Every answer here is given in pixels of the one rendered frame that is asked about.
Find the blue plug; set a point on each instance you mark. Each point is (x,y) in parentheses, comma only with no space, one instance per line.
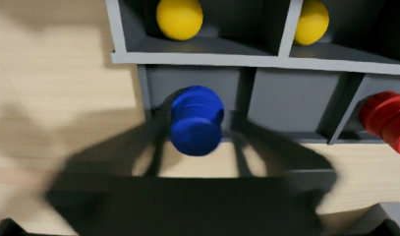
(196,114)

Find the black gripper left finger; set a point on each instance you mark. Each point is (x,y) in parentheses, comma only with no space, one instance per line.
(113,154)

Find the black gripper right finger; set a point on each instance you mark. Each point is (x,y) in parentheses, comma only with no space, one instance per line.
(311,177)

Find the red plug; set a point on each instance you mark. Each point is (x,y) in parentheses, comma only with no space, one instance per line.
(380,116)

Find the yellow ball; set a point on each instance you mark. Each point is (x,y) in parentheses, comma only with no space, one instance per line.
(312,23)
(179,19)

